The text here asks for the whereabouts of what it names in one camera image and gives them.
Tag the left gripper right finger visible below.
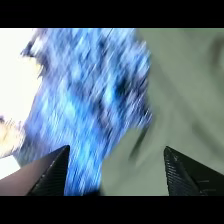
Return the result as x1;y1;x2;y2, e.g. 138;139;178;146
163;145;224;197

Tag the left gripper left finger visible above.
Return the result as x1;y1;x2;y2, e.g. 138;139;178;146
0;144;71;197

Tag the grey-green garment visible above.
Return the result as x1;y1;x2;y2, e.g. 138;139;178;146
99;28;224;197

